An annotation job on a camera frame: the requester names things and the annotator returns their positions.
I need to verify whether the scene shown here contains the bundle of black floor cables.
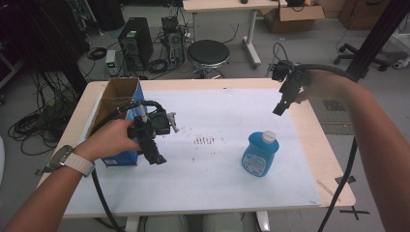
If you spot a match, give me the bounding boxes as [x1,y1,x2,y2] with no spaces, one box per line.
[8,71,81,157]

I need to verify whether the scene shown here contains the person's right hand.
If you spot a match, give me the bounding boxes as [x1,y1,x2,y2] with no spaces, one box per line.
[294,70,347,104]

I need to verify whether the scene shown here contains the dark grey floor mat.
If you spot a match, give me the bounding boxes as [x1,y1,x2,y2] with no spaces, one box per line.
[308,96,356,136]

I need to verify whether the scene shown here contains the person's left hand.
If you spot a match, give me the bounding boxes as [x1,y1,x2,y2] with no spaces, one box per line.
[73,118,143,162]

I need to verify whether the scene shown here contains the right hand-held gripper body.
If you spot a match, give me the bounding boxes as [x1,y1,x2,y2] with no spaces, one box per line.
[272,60,312,96]

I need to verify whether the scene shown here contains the black tape piece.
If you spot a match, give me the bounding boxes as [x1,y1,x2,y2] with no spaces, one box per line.
[334,175,357,186]

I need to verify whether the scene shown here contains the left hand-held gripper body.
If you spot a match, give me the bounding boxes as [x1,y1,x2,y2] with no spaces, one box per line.
[127,107,181,143]

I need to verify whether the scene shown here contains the thin black cable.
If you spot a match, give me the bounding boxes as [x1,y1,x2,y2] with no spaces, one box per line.
[272,42,291,63]

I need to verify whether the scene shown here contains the black metal stand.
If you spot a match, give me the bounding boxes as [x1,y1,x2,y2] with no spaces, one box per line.
[346,0,410,83]

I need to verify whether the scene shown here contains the white power supply unit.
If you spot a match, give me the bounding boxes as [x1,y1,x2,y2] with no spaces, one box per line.
[104,48,118,77]

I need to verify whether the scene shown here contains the grey cable plug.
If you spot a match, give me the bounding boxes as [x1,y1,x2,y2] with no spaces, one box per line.
[138,103,149,124]

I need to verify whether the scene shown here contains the white table mat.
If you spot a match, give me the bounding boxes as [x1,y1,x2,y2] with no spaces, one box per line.
[64,88,322,217]

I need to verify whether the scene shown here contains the black tape cross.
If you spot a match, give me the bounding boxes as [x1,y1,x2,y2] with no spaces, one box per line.
[338,206,370,221]

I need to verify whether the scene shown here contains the white strap wristwatch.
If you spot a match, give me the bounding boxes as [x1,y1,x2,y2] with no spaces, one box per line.
[34,144,97,178]

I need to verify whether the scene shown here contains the closed brown cardboard box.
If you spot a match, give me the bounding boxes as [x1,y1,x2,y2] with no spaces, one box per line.
[337,0,393,31]

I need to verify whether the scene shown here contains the black round stool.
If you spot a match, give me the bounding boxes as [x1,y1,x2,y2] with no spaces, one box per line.
[187,39,231,80]

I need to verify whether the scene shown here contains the white table leg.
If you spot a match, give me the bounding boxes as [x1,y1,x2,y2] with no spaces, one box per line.
[255,211,271,232]
[125,216,141,232]

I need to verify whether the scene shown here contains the black office chair base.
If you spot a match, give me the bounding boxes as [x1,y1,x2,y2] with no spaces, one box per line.
[333,43,392,73]

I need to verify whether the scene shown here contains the blue bottle with white cap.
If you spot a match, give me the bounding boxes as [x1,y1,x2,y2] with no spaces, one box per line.
[241,130,280,178]

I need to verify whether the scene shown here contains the light wooden desk white legs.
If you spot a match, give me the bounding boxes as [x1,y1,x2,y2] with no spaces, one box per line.
[182,0,288,70]

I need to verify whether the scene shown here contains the open brown cardboard box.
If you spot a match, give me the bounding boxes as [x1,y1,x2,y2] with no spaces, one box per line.
[259,4,326,34]

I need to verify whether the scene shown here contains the black computer tower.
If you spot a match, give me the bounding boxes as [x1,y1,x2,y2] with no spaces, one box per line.
[117,16,155,72]

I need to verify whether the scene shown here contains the blue cardboard box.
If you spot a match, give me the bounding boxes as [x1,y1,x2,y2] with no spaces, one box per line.
[85,76,149,167]

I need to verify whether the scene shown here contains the small black cable coil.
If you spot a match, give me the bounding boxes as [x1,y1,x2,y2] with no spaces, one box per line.
[86,46,108,61]

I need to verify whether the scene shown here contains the beige tape strip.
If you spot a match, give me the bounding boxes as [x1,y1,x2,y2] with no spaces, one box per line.
[315,179,341,203]

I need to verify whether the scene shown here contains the open grey computer case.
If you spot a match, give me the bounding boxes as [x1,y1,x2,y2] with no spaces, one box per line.
[161,15,187,66]

